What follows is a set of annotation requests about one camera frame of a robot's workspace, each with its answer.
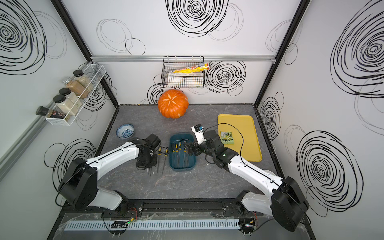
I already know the teal plastic storage box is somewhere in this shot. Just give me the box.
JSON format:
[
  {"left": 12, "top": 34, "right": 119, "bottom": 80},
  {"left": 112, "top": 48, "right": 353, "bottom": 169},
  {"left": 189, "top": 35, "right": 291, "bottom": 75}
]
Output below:
[{"left": 169, "top": 133, "right": 197, "bottom": 172}]

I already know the grey slotted cable duct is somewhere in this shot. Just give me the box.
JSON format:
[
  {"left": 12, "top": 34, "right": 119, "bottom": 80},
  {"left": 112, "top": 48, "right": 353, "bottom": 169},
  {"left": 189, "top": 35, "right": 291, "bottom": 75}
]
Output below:
[{"left": 64, "top": 219, "right": 240, "bottom": 232}]

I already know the spice jar beige powder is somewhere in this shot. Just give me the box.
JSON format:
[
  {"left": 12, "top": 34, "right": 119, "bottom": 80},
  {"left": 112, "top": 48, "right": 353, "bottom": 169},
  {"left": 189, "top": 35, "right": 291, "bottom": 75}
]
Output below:
[{"left": 73, "top": 70, "right": 92, "bottom": 91}]

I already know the spice jar white powder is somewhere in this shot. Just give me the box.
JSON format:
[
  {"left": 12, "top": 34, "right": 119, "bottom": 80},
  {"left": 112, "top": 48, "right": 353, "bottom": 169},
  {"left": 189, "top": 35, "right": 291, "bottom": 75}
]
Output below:
[{"left": 59, "top": 88, "right": 82, "bottom": 109}]

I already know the spice jar cream powder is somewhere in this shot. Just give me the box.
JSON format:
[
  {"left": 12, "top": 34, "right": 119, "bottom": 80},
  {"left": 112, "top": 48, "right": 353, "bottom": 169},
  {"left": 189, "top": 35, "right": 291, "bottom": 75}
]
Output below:
[{"left": 53, "top": 94, "right": 79, "bottom": 116}]

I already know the yellow plastic tray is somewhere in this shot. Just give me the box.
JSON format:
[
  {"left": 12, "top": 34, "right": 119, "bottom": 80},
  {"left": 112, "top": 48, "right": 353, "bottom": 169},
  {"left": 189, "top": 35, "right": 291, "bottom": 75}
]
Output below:
[{"left": 218, "top": 114, "right": 263, "bottom": 162}]

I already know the yellow snack package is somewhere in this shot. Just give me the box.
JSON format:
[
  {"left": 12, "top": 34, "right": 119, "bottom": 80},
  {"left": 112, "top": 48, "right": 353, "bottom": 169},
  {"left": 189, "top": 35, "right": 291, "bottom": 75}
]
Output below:
[{"left": 172, "top": 63, "right": 210, "bottom": 74}]

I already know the clear acrylic wall shelf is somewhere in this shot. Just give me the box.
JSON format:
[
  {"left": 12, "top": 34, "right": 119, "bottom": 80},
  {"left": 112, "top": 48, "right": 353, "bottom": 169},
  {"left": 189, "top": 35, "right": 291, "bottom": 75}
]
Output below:
[{"left": 42, "top": 64, "right": 109, "bottom": 130}]

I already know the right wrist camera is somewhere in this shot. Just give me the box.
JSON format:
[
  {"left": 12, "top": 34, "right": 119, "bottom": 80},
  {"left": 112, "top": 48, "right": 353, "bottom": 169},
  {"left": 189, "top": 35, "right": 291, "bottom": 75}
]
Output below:
[{"left": 191, "top": 124, "right": 205, "bottom": 145}]

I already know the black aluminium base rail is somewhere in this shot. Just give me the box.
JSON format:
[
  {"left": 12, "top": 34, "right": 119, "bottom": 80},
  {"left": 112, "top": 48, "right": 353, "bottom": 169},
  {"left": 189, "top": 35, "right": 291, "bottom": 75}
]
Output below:
[{"left": 61, "top": 198, "right": 263, "bottom": 219}]

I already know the spice jar brown powder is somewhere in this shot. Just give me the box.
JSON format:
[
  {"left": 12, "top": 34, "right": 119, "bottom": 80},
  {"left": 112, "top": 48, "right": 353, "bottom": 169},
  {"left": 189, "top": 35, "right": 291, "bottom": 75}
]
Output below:
[{"left": 62, "top": 77, "right": 89, "bottom": 99}]

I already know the black wire wall basket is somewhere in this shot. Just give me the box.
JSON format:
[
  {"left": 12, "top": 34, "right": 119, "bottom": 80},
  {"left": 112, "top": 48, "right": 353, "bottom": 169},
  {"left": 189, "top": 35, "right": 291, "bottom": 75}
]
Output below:
[{"left": 161, "top": 56, "right": 206, "bottom": 88}]

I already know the blue white patterned bowl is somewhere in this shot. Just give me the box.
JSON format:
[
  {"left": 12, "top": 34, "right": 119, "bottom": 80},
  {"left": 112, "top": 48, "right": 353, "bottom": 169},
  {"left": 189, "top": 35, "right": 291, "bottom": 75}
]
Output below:
[{"left": 116, "top": 124, "right": 135, "bottom": 139}]

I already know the orange pumpkin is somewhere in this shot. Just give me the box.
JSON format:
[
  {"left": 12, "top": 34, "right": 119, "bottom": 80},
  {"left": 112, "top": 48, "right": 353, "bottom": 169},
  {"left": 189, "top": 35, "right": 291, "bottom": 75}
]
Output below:
[{"left": 158, "top": 89, "right": 189, "bottom": 119}]

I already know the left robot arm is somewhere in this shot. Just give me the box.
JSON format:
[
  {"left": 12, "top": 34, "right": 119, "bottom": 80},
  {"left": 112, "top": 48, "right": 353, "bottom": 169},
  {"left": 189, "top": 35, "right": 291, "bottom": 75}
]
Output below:
[{"left": 57, "top": 134, "right": 161, "bottom": 216}]

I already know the small dark spice bottle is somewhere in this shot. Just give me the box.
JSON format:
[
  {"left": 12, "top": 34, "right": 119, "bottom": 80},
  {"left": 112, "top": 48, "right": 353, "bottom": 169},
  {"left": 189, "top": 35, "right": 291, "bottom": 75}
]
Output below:
[{"left": 36, "top": 106, "right": 66, "bottom": 119}]

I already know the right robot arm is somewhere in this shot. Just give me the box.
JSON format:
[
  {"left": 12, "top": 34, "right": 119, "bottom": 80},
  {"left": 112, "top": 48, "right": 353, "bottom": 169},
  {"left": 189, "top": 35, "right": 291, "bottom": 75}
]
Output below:
[{"left": 186, "top": 125, "right": 309, "bottom": 232}]

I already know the green snack packet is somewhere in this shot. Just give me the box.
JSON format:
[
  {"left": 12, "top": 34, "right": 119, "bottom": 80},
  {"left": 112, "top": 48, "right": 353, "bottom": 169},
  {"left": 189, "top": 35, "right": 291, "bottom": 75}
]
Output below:
[{"left": 220, "top": 132, "right": 235, "bottom": 145}]

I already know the black yellow file tool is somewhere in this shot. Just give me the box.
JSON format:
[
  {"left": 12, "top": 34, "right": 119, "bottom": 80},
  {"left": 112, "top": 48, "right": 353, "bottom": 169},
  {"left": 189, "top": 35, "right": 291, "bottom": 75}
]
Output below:
[{"left": 162, "top": 147, "right": 169, "bottom": 175}]

